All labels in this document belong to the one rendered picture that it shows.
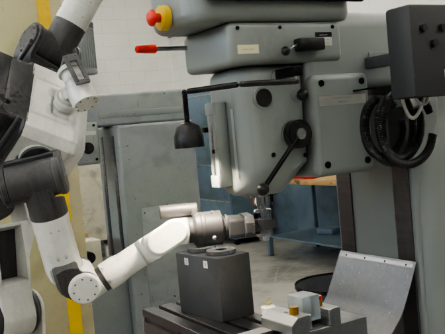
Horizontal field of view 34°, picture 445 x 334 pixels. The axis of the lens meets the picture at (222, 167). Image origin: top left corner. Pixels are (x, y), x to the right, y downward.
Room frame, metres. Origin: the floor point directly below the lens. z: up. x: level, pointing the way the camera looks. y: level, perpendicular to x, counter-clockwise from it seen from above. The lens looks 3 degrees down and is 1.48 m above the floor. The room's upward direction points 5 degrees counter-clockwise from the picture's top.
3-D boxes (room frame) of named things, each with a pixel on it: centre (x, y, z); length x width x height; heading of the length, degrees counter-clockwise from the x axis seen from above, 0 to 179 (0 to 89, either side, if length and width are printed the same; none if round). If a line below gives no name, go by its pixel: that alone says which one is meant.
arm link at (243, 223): (1.85, 0.00, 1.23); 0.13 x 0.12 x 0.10; 8
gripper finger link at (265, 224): (1.83, -0.09, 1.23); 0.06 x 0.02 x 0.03; 98
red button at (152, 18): (1.74, 0.13, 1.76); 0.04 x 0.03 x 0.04; 29
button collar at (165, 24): (1.75, 0.11, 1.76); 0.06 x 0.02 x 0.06; 29
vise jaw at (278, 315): (1.71, -0.12, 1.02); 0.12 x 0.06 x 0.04; 32
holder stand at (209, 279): (2.19, 0.06, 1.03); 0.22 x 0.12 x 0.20; 37
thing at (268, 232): (1.87, -0.09, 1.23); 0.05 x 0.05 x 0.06
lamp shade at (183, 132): (1.74, 0.07, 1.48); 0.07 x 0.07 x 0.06
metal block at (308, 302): (1.74, -0.17, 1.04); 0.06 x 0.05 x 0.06; 32
